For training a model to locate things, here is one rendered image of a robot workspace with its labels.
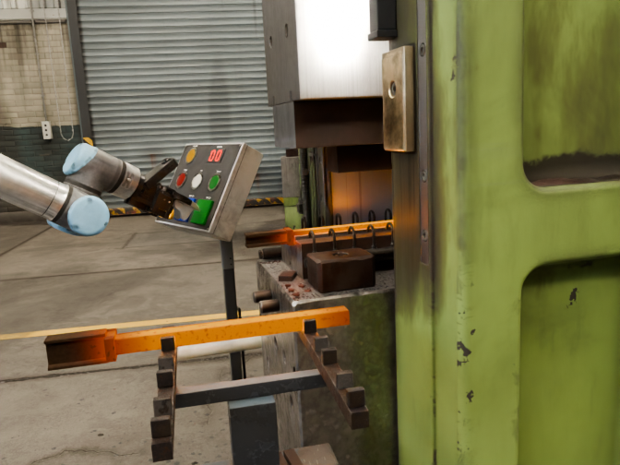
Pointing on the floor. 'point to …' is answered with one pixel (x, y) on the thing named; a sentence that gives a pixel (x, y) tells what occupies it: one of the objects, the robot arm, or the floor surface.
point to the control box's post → (231, 301)
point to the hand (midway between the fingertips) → (196, 206)
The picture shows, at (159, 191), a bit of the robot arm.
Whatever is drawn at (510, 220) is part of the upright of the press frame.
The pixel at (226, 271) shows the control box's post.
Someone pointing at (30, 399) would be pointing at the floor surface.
